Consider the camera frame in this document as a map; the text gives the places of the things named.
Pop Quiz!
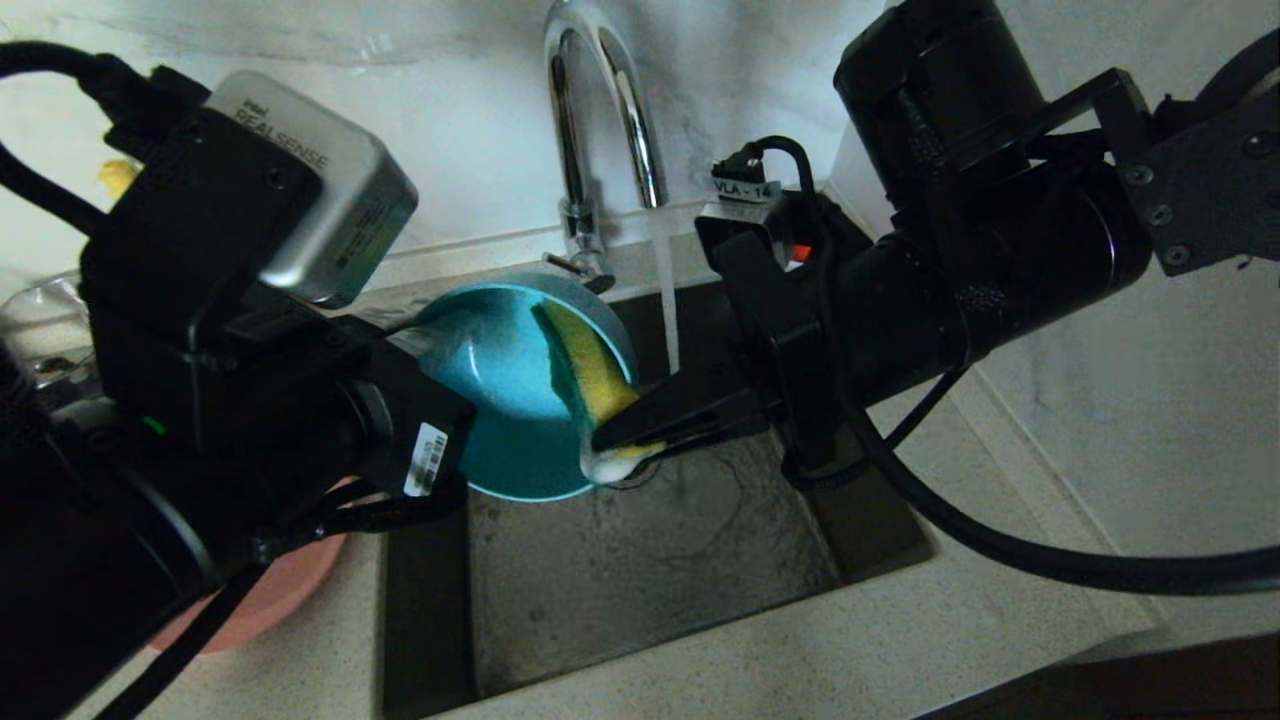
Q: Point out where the teal bowl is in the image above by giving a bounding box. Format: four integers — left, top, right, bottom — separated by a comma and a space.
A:
405, 283, 639, 503

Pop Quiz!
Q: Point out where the yellow green sponge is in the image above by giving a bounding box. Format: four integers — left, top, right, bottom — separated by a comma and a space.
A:
533, 298, 669, 488

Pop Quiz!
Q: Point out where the chrome gooseneck faucet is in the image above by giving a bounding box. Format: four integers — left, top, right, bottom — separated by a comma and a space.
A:
543, 0, 669, 296

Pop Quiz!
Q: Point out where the stainless steel sink basin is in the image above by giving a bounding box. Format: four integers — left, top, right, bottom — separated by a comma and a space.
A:
378, 272, 936, 720

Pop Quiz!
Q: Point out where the clear running water stream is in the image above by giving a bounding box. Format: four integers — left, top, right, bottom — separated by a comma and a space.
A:
648, 208, 683, 376

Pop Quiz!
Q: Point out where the clear glass bowl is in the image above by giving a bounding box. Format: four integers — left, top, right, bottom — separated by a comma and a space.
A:
0, 272, 91, 386

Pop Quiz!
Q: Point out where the pink plate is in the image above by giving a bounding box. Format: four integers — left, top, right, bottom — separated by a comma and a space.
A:
150, 478, 348, 656

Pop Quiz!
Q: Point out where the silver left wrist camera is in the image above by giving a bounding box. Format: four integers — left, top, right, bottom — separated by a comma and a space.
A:
203, 70, 419, 309

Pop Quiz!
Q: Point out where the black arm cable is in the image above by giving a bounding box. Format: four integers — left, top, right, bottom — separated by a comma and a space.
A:
745, 135, 1280, 598
0, 40, 471, 720

